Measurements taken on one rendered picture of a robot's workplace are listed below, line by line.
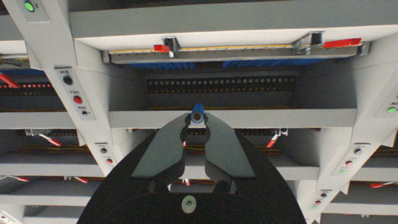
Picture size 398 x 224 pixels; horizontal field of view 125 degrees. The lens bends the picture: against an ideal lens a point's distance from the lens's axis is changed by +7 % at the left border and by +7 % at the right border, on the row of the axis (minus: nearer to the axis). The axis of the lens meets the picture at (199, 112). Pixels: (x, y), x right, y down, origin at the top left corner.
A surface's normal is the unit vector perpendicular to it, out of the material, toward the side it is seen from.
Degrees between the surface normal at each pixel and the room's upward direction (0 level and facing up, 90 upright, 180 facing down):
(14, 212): 90
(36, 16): 90
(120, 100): 90
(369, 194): 163
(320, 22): 107
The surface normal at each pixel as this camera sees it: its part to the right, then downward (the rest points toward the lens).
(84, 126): -0.04, 0.41
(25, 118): -0.04, 0.13
